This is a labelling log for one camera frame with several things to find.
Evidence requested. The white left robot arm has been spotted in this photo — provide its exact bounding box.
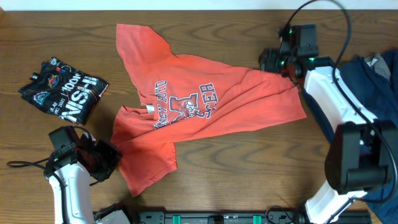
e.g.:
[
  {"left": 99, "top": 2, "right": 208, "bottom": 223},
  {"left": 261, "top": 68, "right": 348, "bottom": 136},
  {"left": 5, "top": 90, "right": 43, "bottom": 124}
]
[{"left": 46, "top": 139, "right": 129, "bottom": 223}]

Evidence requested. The orange printed t-shirt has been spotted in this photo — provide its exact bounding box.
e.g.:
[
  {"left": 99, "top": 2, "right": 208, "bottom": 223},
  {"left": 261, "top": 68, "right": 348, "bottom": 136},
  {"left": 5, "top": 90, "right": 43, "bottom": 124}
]
[{"left": 111, "top": 24, "right": 306, "bottom": 196}]

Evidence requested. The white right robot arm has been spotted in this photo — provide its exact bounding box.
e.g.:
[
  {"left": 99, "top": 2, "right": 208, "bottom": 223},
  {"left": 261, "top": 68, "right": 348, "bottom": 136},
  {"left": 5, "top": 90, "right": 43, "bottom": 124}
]
[{"left": 259, "top": 49, "right": 397, "bottom": 223}]

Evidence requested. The navy blue garment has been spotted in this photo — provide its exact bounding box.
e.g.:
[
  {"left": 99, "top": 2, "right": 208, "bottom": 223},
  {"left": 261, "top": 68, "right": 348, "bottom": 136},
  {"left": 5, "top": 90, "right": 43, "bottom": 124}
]
[{"left": 303, "top": 49, "right": 397, "bottom": 223}]

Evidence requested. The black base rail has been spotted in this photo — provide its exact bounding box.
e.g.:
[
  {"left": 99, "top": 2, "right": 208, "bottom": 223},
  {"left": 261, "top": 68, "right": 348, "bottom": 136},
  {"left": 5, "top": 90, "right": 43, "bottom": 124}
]
[{"left": 134, "top": 207, "right": 373, "bottom": 224}]

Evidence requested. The folded black printed t-shirt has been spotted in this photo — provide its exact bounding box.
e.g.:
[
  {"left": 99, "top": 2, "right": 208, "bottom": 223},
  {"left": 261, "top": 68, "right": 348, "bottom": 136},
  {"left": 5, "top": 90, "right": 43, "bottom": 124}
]
[{"left": 19, "top": 57, "right": 109, "bottom": 125}]

